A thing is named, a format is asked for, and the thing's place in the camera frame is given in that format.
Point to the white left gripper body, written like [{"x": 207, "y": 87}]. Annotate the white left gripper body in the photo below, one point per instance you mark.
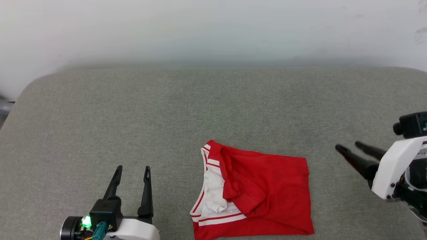
[{"x": 136, "y": 231}]

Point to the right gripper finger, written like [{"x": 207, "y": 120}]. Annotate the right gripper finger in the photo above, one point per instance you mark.
[
  {"x": 373, "y": 151},
  {"x": 362, "y": 164}
]

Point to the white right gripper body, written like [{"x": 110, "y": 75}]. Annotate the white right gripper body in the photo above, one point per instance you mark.
[{"x": 392, "y": 166}]

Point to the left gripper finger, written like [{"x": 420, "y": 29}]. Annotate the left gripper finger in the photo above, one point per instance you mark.
[
  {"x": 114, "y": 186},
  {"x": 146, "y": 200}
]

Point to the red and white jersey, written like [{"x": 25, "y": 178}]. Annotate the red and white jersey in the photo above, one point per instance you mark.
[{"x": 267, "y": 193}]

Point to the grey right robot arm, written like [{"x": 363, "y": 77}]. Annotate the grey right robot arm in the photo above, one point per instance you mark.
[{"x": 417, "y": 196}]

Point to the grey fabric sofa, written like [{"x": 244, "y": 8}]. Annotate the grey fabric sofa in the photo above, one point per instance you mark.
[{"x": 166, "y": 110}]

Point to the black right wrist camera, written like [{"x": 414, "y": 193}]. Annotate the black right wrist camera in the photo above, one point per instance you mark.
[{"x": 413, "y": 125}]

